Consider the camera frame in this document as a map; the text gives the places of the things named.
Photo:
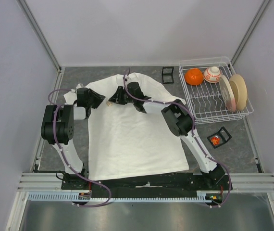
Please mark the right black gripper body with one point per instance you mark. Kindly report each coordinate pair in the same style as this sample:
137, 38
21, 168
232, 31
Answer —
124, 98

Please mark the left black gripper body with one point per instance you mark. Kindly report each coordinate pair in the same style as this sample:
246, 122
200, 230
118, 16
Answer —
90, 102

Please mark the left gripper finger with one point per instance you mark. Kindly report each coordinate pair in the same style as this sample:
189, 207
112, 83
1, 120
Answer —
95, 95
97, 100

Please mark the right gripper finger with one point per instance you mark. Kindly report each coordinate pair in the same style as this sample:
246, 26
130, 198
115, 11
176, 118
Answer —
119, 92
114, 99

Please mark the white t-shirt with flower print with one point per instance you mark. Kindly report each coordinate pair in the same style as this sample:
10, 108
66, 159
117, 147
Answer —
124, 142

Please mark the red orange brooch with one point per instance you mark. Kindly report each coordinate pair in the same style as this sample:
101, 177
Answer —
215, 140

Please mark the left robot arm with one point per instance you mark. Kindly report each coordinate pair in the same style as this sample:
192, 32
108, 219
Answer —
58, 127

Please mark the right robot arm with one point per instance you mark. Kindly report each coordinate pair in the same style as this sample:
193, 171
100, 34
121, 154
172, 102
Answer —
178, 120

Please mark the black square box far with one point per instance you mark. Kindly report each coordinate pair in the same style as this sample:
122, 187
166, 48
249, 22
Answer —
167, 75

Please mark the black square box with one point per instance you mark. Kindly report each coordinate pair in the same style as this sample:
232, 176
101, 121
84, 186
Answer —
167, 75
224, 136

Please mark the white bowl orange circles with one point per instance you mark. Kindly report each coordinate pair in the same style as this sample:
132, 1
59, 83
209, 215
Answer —
212, 74

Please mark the white plate pink rim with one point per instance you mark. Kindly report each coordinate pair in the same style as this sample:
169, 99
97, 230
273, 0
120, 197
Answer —
227, 93

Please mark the black square box near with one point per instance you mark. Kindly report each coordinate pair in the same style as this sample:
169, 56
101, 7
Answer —
224, 136

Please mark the beige plate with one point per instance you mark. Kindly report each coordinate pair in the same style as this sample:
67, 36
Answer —
240, 92

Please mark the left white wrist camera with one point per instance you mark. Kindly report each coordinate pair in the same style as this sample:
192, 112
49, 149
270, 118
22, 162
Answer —
79, 85

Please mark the white wire dish rack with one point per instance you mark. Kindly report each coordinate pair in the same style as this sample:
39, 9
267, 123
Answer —
205, 100

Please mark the aluminium frame rail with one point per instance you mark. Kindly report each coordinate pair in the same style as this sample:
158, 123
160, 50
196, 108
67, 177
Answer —
240, 182

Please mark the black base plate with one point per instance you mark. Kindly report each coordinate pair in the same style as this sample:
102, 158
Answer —
146, 188

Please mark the light blue cable duct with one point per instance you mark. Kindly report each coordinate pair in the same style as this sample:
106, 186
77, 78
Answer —
87, 197

